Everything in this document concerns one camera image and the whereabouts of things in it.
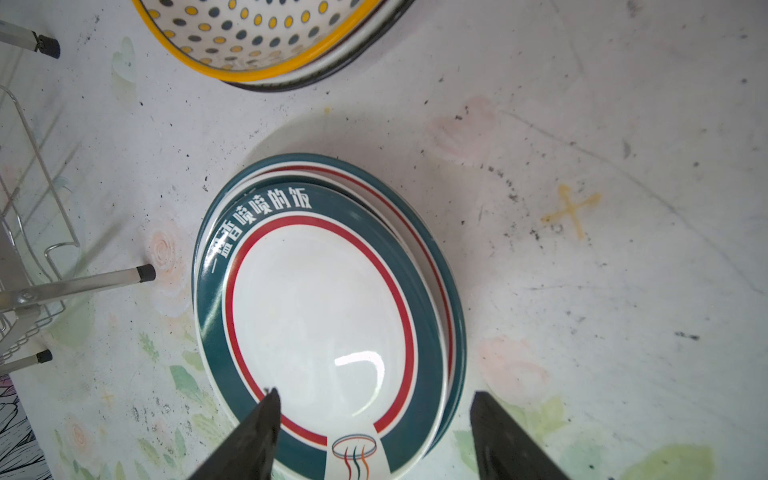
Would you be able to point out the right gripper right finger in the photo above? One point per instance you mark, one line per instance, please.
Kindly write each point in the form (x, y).
(504, 451)

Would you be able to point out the white plate row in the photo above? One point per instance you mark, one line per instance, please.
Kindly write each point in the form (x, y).
(303, 291)

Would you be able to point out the chrome wire dish rack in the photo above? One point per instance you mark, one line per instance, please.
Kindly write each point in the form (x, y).
(36, 230)

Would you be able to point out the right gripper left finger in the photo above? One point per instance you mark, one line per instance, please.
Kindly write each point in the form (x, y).
(249, 450)

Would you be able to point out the yellow rimmed white plate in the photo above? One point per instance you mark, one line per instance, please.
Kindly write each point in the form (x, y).
(245, 41)

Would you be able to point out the red dotted rim plate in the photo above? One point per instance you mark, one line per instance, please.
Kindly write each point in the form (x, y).
(419, 239)

